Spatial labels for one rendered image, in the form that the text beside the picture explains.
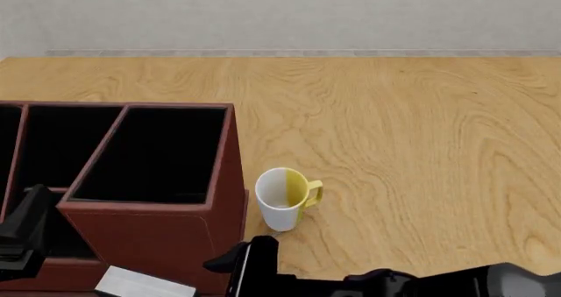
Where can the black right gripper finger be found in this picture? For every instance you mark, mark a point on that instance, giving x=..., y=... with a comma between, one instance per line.
x=228, y=261

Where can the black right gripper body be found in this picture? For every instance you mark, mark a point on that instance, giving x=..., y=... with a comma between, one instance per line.
x=260, y=264

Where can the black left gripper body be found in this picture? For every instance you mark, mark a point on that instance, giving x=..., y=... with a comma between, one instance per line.
x=17, y=254

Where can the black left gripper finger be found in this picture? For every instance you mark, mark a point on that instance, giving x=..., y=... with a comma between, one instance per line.
x=30, y=211

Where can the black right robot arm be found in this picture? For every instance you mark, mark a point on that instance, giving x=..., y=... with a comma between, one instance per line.
x=460, y=282

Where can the red-brown desk caddy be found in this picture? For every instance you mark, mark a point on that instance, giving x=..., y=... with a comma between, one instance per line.
x=153, y=231

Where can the white and yellow mug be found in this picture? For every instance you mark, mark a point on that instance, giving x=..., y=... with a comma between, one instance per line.
x=277, y=211

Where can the grey skirting board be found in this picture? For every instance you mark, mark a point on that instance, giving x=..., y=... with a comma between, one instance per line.
x=307, y=52

